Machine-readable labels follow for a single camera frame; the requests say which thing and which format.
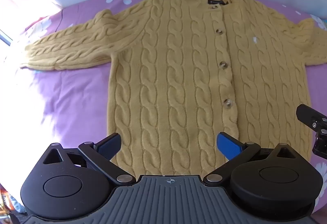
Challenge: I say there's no yellow cable-knit cardigan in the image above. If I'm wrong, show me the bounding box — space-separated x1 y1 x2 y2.
20 0 327 179

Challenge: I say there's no purple printed bed sheet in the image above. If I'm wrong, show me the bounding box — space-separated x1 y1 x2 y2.
0 0 327 214

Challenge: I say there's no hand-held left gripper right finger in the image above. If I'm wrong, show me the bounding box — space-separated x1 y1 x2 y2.
203 132 298 186

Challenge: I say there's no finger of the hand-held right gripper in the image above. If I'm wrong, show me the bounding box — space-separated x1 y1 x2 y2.
312 129 327 156
296 104 327 129

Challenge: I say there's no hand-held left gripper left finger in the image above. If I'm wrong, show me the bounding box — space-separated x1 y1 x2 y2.
42 133 136 187

